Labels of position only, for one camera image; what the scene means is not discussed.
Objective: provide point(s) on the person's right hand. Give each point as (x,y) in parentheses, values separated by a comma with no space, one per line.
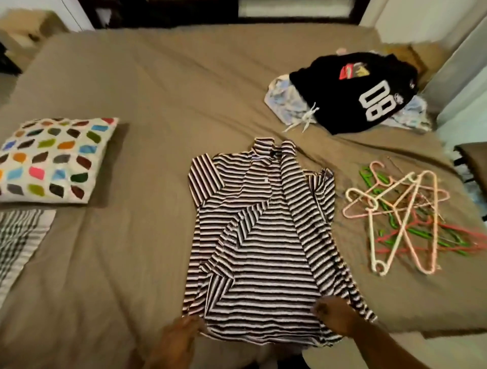
(339,315)

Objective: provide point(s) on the grey checked towel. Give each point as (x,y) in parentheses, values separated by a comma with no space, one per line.
(19,243)

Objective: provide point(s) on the bed with taupe sheet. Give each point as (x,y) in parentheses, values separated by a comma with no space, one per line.
(152,83)

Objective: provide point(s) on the sheer white curtain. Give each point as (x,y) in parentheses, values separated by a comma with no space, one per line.
(464,68)

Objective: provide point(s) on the light blue garment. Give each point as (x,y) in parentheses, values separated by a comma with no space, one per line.
(281,103)

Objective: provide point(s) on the colourful leaf print pillow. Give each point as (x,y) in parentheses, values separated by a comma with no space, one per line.
(53,160)

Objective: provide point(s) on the brown chair with black legs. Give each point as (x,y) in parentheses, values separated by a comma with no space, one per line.
(473,167)

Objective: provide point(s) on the black slatted headboard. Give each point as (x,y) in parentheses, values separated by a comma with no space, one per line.
(190,11)

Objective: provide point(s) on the person's left hand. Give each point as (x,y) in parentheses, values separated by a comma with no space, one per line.
(176,346)

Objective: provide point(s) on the person's right forearm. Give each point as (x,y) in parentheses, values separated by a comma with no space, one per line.
(388,350)

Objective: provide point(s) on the black white striped garment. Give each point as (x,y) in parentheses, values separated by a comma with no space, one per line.
(259,251)

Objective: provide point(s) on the pile of coloured plastic hangers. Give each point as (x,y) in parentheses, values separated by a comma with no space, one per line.
(403,220)

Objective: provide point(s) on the cardboard boxes left of bed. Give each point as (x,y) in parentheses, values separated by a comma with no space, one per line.
(30,27)

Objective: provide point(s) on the cardboard box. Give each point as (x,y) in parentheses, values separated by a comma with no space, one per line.
(432,55)
(399,53)

